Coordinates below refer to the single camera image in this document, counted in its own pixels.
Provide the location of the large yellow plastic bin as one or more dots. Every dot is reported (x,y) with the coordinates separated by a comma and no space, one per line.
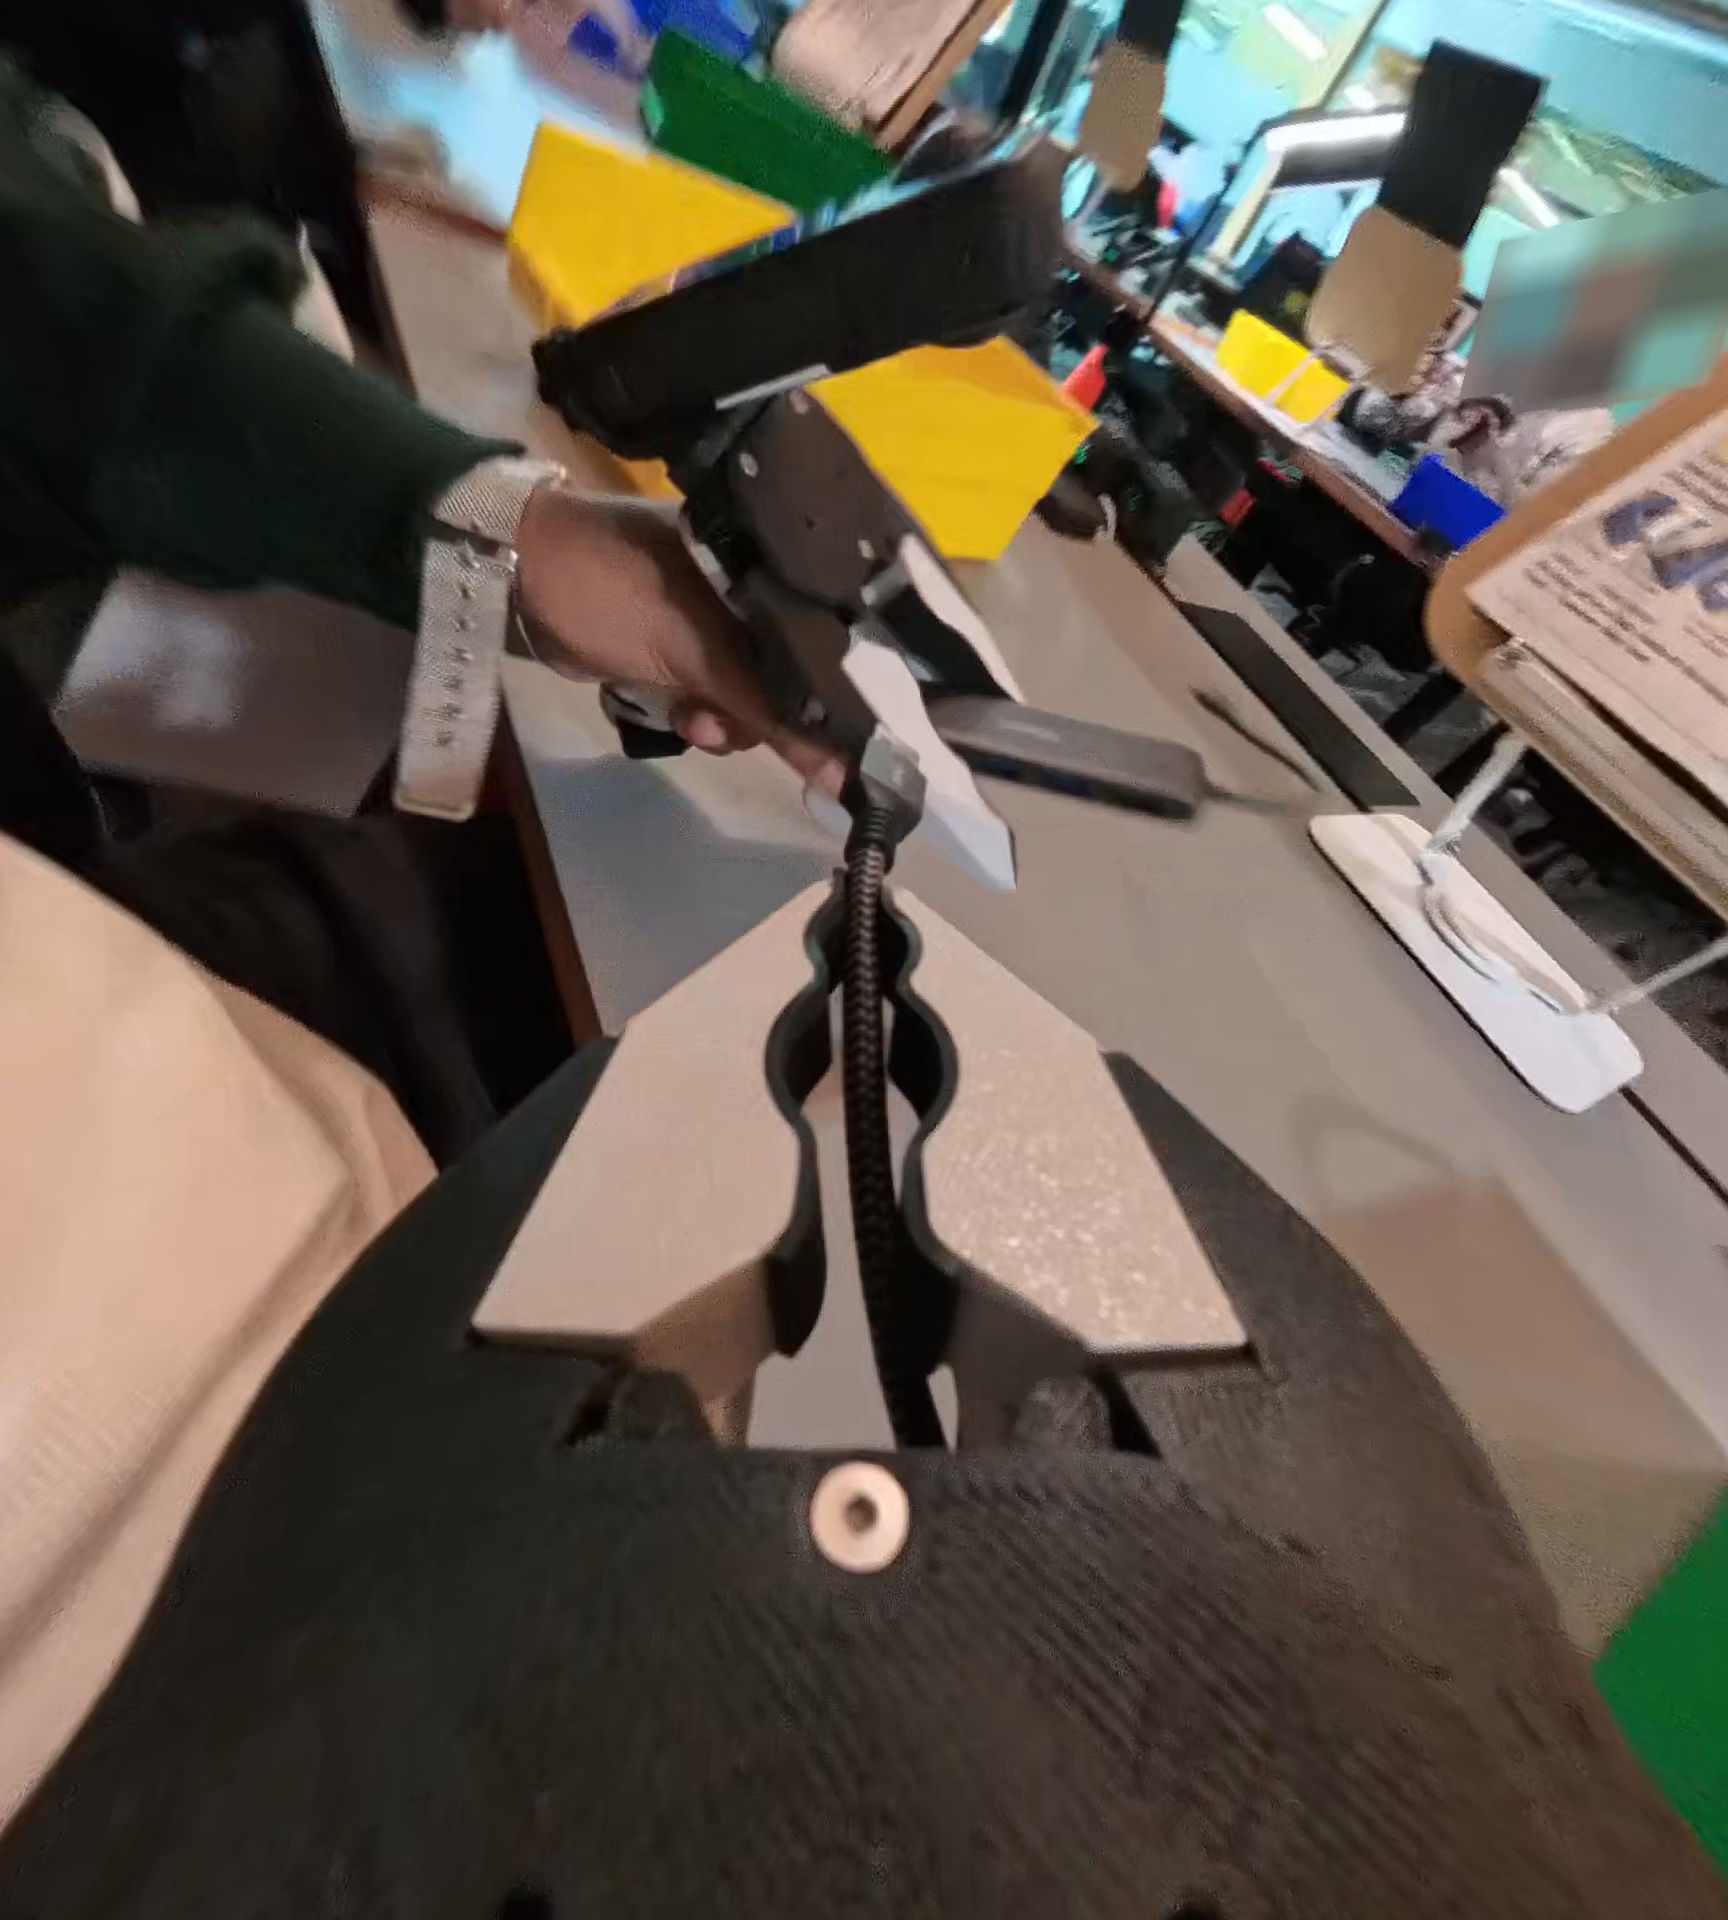
(955,450)

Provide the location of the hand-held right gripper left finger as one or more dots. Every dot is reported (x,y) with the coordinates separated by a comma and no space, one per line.
(640,1171)

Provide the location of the person's left hand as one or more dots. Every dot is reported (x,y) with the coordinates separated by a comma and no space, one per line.
(623,599)

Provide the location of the printed newspaper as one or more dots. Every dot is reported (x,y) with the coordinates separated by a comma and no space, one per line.
(1690,599)

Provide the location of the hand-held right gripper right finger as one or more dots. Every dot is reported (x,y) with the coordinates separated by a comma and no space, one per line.
(1058,1185)

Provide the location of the person's left forearm green sleeve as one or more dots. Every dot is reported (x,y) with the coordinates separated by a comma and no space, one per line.
(204,405)

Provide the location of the small yellow plastic bin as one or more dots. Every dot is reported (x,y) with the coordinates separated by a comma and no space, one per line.
(1268,361)

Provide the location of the grey usb hub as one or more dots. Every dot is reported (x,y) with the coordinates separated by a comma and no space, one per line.
(1090,759)

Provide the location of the dark green plastic bin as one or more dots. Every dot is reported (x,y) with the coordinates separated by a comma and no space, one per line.
(745,127)

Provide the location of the person's beige trousers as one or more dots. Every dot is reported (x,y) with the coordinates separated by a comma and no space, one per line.
(100,1276)

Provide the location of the small blue plastic bin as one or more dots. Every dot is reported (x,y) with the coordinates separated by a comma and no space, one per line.
(1449,503)

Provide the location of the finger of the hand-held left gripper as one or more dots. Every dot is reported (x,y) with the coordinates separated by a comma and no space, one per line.
(947,631)
(964,810)

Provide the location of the brown cardboard box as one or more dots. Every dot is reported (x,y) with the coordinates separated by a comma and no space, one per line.
(1494,579)

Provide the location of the cardboard and black panel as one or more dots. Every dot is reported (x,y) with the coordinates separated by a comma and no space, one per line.
(1122,104)
(1404,284)

